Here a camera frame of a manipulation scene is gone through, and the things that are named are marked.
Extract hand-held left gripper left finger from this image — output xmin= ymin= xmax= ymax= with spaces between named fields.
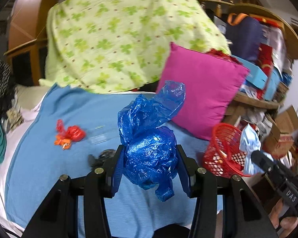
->
xmin=21 ymin=144 xmax=127 ymax=238

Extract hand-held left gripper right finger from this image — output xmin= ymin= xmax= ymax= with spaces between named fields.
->
xmin=176 ymin=144 xmax=279 ymax=238

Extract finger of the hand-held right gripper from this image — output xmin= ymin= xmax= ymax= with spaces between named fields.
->
xmin=251 ymin=150 xmax=279 ymax=176

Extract dark wrapper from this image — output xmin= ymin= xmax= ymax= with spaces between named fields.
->
xmin=88 ymin=149 xmax=117 ymax=172

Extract blue plastic bag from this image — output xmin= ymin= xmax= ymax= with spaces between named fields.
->
xmin=117 ymin=81 xmax=186 ymax=202

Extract clear plastic container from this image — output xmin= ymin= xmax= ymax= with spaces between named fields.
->
xmin=88 ymin=125 xmax=109 ymax=146

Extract red mesh basket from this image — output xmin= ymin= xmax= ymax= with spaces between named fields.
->
xmin=203 ymin=123 xmax=251 ymax=178

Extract red plastic bag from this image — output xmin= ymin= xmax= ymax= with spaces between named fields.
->
xmin=56 ymin=119 xmax=86 ymax=143

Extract orange snack wrapper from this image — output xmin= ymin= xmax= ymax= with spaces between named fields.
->
xmin=54 ymin=136 xmax=72 ymax=151

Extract person's right hand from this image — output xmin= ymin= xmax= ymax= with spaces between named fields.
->
xmin=268 ymin=198 xmax=298 ymax=231

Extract cardboard box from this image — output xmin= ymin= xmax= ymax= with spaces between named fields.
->
xmin=263 ymin=105 xmax=298 ymax=159

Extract wooden table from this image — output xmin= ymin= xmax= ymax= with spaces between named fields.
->
xmin=225 ymin=92 xmax=280 ymax=125

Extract blue blanket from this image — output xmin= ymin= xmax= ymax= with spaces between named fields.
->
xmin=4 ymin=83 xmax=224 ymax=238

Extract tall blue box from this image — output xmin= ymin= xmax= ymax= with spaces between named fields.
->
xmin=263 ymin=67 xmax=282 ymax=102

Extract magenta pillow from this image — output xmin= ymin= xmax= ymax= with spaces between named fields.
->
xmin=155 ymin=42 xmax=250 ymax=141

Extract flat blue box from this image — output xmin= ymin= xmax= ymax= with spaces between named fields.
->
xmin=235 ymin=56 xmax=269 ymax=90

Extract white bed sheet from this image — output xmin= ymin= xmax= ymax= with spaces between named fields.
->
xmin=0 ymin=84 xmax=57 ymax=232

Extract green clover quilt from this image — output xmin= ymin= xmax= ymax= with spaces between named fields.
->
xmin=38 ymin=0 xmax=231 ymax=95

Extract wooden headboard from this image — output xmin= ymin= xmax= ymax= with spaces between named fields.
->
xmin=4 ymin=0 xmax=65 ymax=87

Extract navy bag orange handles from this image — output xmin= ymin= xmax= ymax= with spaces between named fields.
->
xmin=225 ymin=12 xmax=262 ymax=63

